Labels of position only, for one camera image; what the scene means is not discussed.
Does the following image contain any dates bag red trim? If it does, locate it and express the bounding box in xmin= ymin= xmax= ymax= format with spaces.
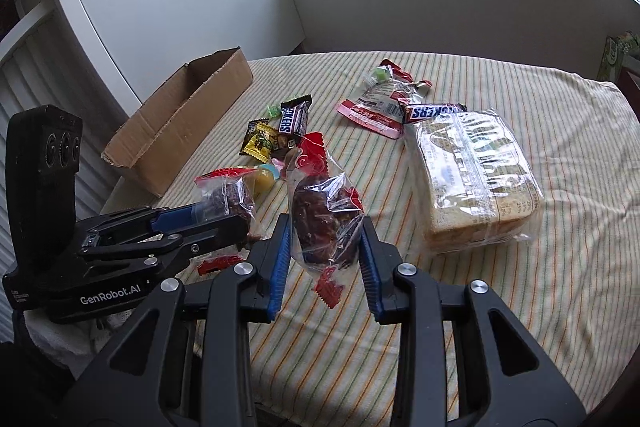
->
xmin=285 ymin=132 xmax=364 ymax=309
xmin=192 ymin=167 xmax=260 ymax=275

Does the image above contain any chocolate egg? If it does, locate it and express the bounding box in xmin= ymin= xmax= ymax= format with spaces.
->
xmin=253 ymin=164 xmax=281 ymax=198

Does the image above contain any sliced bread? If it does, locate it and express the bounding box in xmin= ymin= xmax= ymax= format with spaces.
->
xmin=404 ymin=109 xmax=544 ymax=255

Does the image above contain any snickers bar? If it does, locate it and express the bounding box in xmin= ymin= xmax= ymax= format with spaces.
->
xmin=402 ymin=103 xmax=468 ymax=124
xmin=278 ymin=94 xmax=312 ymax=148

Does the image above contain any brown cardboard box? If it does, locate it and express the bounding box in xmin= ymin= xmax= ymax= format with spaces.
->
xmin=102 ymin=46 xmax=253 ymax=197

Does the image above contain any striped tablecloth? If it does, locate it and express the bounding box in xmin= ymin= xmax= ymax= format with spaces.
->
xmin=98 ymin=50 xmax=640 ymax=423

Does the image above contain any yellow black candy packet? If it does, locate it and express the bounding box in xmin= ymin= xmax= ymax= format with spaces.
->
xmin=240 ymin=118 xmax=278 ymax=162

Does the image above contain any small green candy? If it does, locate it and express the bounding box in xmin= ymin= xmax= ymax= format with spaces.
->
xmin=266 ymin=104 xmax=281 ymax=119

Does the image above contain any Snickers bar in pile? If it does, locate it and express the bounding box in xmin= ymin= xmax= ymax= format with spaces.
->
xmin=278 ymin=94 xmax=312 ymax=148

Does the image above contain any pink white snack pouch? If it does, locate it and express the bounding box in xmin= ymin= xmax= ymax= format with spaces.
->
xmin=335 ymin=60 xmax=433 ymax=140

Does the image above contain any green box on right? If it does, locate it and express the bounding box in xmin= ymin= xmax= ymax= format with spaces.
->
xmin=597 ymin=31 xmax=639 ymax=82

